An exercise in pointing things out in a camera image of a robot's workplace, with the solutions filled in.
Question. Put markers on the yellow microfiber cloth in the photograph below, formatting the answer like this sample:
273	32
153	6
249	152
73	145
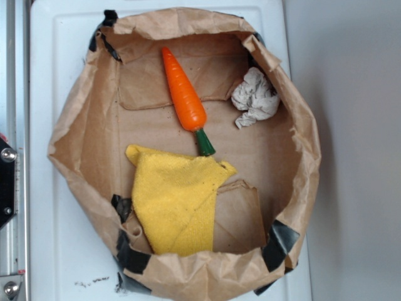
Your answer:
174	198

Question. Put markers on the orange plastic toy carrot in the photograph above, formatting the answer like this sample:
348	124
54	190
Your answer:
188	106

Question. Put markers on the crumpled white paper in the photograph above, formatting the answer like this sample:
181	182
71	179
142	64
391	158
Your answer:
255	97

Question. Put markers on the white plastic tray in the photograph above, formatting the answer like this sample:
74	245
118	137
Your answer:
67	259

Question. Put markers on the black metal mounting bracket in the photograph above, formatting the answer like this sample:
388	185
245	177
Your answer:
8	182

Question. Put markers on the aluminium frame rail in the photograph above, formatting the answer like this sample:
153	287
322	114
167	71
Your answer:
14	126

